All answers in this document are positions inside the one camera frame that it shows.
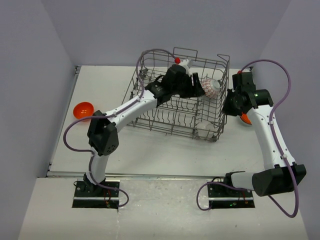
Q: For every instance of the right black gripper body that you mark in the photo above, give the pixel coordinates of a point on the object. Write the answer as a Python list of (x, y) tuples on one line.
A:
[(234, 110)]

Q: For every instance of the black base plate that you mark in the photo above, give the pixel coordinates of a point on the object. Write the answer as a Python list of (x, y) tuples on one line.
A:
[(90, 191), (220, 191)]

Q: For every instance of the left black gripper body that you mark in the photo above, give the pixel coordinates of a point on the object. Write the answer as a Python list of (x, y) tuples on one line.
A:
[(184, 91)]

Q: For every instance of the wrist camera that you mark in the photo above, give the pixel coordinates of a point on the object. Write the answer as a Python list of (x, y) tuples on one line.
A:
[(243, 82), (178, 74)]

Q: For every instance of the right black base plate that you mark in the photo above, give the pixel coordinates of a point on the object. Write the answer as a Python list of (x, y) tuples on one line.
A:
[(220, 191)]

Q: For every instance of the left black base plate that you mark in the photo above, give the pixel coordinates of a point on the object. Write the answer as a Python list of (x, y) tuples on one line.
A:
[(90, 191)]

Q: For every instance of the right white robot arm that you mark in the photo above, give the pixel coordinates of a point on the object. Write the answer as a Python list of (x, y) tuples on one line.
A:
[(281, 173)]

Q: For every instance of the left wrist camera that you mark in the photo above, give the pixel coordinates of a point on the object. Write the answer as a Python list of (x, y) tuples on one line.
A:
[(178, 74)]

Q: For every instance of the small white bowl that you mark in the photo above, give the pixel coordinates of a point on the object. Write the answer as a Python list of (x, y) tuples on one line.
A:
[(205, 130)]

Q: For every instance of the grey wire dish rack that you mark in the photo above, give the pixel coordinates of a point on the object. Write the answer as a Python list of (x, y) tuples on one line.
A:
[(180, 116)]

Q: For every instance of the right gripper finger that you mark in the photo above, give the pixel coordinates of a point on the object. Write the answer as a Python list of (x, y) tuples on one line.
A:
[(229, 94), (225, 107)]

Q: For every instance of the large orange bowl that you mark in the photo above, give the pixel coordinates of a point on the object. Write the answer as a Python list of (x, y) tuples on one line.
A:
[(83, 109)]

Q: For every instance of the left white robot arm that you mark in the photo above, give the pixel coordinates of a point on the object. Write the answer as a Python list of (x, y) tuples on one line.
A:
[(104, 127)]

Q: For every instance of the small orange bowl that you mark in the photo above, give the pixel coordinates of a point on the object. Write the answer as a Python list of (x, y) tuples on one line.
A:
[(245, 119)]

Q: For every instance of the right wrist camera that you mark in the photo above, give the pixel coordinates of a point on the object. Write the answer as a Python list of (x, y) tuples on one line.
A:
[(243, 82)]

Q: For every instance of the red patterned white bowl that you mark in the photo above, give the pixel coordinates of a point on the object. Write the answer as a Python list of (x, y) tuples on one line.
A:
[(211, 87)]

